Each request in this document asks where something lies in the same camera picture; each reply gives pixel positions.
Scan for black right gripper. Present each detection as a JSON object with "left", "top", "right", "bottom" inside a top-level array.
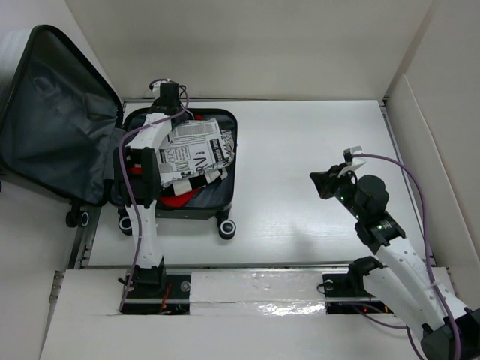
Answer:
[{"left": 308, "top": 163, "right": 365, "bottom": 221}]

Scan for newspaper print cloth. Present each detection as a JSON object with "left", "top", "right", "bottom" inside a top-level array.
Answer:
[{"left": 158, "top": 118, "right": 235, "bottom": 188}]

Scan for black white striped towel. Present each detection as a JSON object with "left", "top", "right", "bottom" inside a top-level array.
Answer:
[{"left": 160, "top": 169, "right": 228, "bottom": 197}]

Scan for red shorts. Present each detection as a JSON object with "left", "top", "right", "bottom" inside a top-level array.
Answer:
[{"left": 123, "top": 110, "right": 202, "bottom": 208}]

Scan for black suitcase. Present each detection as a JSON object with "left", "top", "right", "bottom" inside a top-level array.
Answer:
[{"left": 1, "top": 25, "right": 238, "bottom": 239}]

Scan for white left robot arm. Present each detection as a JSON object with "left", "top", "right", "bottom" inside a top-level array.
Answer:
[{"left": 114, "top": 79, "right": 185, "bottom": 298}]

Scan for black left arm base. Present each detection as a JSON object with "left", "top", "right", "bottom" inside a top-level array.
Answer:
[{"left": 120, "top": 265, "right": 191, "bottom": 315}]

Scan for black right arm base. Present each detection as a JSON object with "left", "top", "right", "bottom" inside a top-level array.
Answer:
[{"left": 316, "top": 273, "right": 393, "bottom": 315}]

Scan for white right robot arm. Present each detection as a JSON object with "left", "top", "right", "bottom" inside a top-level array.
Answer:
[{"left": 309, "top": 166, "right": 479, "bottom": 359}]

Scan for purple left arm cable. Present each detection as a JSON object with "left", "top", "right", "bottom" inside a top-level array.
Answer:
[{"left": 118, "top": 77, "right": 189, "bottom": 312}]

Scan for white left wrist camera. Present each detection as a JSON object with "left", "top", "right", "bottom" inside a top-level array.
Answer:
[{"left": 148, "top": 79, "right": 170, "bottom": 98}]

